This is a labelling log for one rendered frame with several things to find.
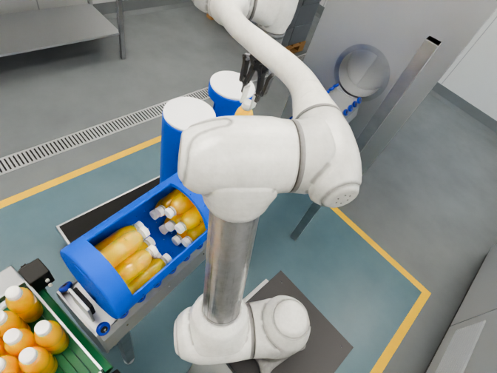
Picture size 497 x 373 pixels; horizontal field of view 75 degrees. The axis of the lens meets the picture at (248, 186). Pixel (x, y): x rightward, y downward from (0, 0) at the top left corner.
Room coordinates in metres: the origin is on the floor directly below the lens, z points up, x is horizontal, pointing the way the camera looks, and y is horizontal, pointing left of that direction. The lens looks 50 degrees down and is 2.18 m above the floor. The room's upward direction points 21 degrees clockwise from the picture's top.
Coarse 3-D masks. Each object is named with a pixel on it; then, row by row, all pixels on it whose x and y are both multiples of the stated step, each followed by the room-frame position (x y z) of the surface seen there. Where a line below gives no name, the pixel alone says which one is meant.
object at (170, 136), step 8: (168, 128) 1.16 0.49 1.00; (168, 136) 1.16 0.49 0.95; (176, 136) 1.15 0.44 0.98; (168, 144) 1.16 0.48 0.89; (176, 144) 1.15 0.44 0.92; (160, 152) 1.22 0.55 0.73; (168, 152) 1.16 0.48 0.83; (176, 152) 1.15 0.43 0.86; (160, 160) 1.21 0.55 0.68; (168, 160) 1.15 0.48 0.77; (176, 160) 1.15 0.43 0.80; (160, 168) 1.20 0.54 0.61; (168, 168) 1.15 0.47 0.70; (176, 168) 1.15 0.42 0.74; (160, 176) 1.19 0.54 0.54; (168, 176) 1.15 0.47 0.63
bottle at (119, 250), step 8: (128, 232) 0.46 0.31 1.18; (136, 232) 0.47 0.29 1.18; (120, 240) 0.43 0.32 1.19; (128, 240) 0.44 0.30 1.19; (136, 240) 0.45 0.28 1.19; (104, 248) 0.39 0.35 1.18; (112, 248) 0.39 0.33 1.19; (120, 248) 0.40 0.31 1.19; (128, 248) 0.42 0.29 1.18; (136, 248) 0.43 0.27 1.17; (104, 256) 0.36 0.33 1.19; (112, 256) 0.37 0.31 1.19; (120, 256) 0.38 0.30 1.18; (128, 256) 0.40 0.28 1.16; (112, 264) 0.35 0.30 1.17
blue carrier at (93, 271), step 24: (168, 192) 0.76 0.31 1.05; (192, 192) 0.67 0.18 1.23; (120, 216) 0.49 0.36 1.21; (144, 216) 0.63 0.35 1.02; (96, 240) 0.45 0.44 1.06; (168, 240) 0.60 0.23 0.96; (72, 264) 0.31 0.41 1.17; (96, 264) 0.32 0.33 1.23; (168, 264) 0.44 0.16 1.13; (96, 288) 0.27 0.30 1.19; (120, 288) 0.29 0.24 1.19; (144, 288) 0.34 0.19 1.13; (120, 312) 0.25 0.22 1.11
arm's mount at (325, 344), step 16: (272, 288) 0.53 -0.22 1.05; (288, 288) 0.55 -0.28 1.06; (304, 304) 0.51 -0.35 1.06; (320, 320) 0.48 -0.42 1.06; (320, 336) 0.42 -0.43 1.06; (336, 336) 0.44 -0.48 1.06; (304, 352) 0.35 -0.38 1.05; (320, 352) 0.37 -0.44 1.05; (336, 352) 0.39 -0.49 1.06; (240, 368) 0.24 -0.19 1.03; (256, 368) 0.26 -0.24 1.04; (288, 368) 0.29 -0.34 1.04; (304, 368) 0.31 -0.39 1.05; (320, 368) 0.33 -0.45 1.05; (336, 368) 0.34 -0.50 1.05
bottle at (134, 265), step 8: (136, 256) 0.41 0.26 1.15; (144, 256) 0.43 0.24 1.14; (152, 256) 0.45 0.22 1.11; (120, 264) 0.37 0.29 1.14; (128, 264) 0.38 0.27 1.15; (136, 264) 0.39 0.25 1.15; (144, 264) 0.40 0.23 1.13; (120, 272) 0.35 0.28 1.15; (128, 272) 0.36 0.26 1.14; (136, 272) 0.37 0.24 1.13; (128, 280) 0.34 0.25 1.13
